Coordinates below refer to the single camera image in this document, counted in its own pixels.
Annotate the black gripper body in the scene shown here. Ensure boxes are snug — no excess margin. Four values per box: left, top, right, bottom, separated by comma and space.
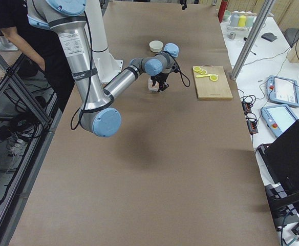
151, 73, 169, 87

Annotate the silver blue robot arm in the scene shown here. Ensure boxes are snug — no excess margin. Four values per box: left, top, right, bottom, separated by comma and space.
27, 1, 179, 137

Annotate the clear plastic egg box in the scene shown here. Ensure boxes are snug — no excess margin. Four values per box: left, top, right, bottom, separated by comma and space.
148, 78, 159, 92

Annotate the white ceramic bowl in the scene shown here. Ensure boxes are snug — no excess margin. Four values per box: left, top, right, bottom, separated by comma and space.
149, 40, 164, 53

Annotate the yellow plastic knife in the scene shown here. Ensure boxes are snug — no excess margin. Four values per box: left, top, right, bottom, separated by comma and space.
196, 74, 211, 78

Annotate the lemon slice top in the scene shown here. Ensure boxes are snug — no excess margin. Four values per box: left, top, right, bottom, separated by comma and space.
193, 66, 202, 72

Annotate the bamboo cutting board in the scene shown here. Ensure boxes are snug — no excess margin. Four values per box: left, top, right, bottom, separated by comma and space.
193, 66, 233, 100

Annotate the lemon slice bottom front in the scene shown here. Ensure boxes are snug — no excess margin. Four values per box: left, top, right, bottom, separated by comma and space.
209, 74, 219, 81

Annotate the small metal cup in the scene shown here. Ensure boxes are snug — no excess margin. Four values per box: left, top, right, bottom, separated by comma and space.
229, 32, 236, 40

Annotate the red bottle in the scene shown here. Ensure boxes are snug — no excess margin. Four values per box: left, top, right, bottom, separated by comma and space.
218, 0, 228, 23

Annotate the black power strip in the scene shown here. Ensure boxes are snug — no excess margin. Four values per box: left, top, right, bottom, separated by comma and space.
242, 101, 258, 135

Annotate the tray with coloured cups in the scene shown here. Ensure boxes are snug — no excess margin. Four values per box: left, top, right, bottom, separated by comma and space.
227, 11, 257, 32

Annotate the dark grey cloth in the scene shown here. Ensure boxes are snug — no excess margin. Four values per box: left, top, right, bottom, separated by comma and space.
261, 32, 277, 42

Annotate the blue teach pendant far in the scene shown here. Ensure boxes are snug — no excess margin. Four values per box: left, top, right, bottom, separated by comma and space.
267, 76, 299, 108

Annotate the blue teach pendant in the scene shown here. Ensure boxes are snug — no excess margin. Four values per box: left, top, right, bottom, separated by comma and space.
261, 104, 298, 137
267, 76, 299, 108

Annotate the blue teach pendant near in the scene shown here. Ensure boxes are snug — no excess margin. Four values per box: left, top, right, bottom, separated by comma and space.
261, 104, 298, 137

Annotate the black monitor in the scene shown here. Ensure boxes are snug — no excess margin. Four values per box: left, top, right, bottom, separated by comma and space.
264, 119, 299, 213

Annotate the person in black clothes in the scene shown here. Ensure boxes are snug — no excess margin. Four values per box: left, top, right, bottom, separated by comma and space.
0, 1, 74, 111

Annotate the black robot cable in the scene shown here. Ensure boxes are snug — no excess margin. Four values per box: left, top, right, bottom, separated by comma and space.
172, 57, 191, 88

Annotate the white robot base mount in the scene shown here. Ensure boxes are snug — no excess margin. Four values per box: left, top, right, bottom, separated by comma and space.
93, 49, 123, 84

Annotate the aluminium frame post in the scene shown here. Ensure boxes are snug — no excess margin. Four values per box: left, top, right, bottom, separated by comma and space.
230, 0, 276, 80

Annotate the black metal frame rack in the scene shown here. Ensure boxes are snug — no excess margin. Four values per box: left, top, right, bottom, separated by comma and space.
0, 38, 58, 213

